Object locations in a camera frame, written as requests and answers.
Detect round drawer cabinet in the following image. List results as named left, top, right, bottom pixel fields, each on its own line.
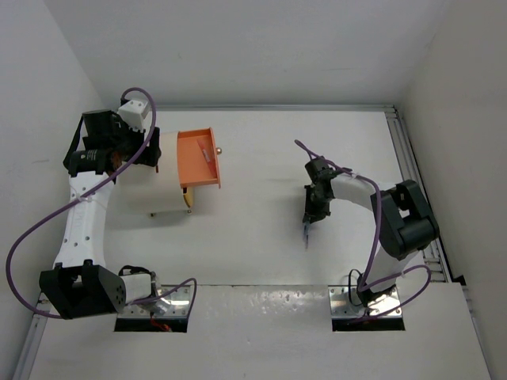
left=117, top=132, right=193, bottom=215

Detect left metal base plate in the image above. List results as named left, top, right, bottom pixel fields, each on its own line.
left=117, top=285, right=193, bottom=319

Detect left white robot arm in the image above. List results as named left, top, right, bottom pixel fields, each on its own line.
left=39, top=101, right=154, bottom=320

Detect coral drawer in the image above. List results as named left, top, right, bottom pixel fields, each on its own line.
left=177, top=128, right=221, bottom=188

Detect metal base plate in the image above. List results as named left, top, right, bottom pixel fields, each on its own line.
left=328, top=286, right=402, bottom=320
left=117, top=285, right=193, bottom=319

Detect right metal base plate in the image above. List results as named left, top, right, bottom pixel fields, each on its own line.
left=328, top=286, right=402, bottom=320

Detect blue pen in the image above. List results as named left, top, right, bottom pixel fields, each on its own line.
left=303, top=221, right=311, bottom=249

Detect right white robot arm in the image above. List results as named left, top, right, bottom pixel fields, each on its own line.
left=302, top=157, right=440, bottom=306

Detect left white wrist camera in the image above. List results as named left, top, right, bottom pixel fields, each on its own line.
left=117, top=99, right=151, bottom=133

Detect red pen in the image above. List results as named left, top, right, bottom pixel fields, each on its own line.
left=197, top=139, right=215, bottom=176

